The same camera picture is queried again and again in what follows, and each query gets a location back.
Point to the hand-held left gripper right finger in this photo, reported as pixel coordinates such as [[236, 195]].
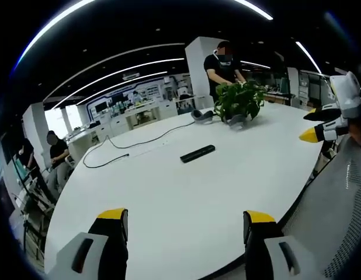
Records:
[[265, 248]]

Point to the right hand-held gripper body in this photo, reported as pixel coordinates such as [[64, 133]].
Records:
[[345, 93]]

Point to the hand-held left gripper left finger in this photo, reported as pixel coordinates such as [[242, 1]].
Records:
[[106, 248]]

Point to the black remote control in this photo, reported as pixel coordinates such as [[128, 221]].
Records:
[[197, 153]]

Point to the grey mesh office chair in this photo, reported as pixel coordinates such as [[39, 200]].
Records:
[[326, 216]]

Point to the green potted plant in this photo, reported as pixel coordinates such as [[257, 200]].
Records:
[[240, 100]]

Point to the grey curved device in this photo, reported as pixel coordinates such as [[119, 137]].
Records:
[[237, 121]]

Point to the grey headset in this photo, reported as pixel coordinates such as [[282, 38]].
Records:
[[202, 116]]

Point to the white pillar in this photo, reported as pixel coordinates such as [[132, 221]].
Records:
[[199, 73]]

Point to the white display counter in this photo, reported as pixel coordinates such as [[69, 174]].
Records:
[[139, 112]]

